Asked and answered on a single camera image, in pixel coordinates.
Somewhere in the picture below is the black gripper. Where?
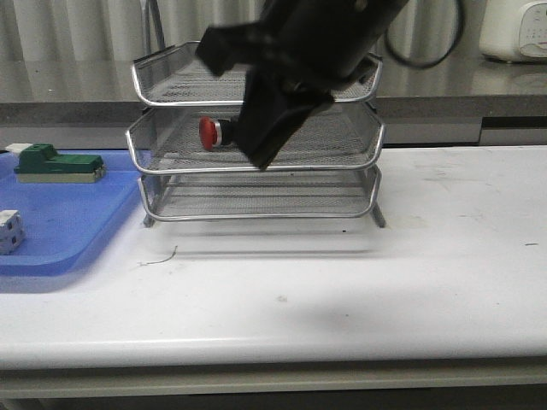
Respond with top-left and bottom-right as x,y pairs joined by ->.
195,0 -> 377,171

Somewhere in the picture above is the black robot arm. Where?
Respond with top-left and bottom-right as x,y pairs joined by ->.
196,1 -> 406,170

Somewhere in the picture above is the white kitchen appliance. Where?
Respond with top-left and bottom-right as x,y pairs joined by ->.
479,0 -> 546,63

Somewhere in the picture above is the white grey contact block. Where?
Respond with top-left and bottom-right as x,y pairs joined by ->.
1,209 -> 25,255

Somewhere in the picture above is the red emergency stop button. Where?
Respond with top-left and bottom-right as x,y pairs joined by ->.
198,116 -> 238,151

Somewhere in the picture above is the green terminal block module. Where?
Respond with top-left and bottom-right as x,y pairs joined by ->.
14,143 -> 106,184

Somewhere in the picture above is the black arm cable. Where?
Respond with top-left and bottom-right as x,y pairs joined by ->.
383,0 -> 466,69

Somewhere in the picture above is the silver rack frame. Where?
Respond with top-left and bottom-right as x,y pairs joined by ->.
139,0 -> 387,230

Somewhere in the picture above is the blue plastic tray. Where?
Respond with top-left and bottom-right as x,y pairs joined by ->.
1,150 -> 140,277

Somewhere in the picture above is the grey steel counter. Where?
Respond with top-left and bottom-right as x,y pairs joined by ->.
1,57 -> 546,149

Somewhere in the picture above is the silver mesh tray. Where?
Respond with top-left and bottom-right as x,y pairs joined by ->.
131,40 -> 383,107
126,102 -> 385,175
138,166 -> 382,222

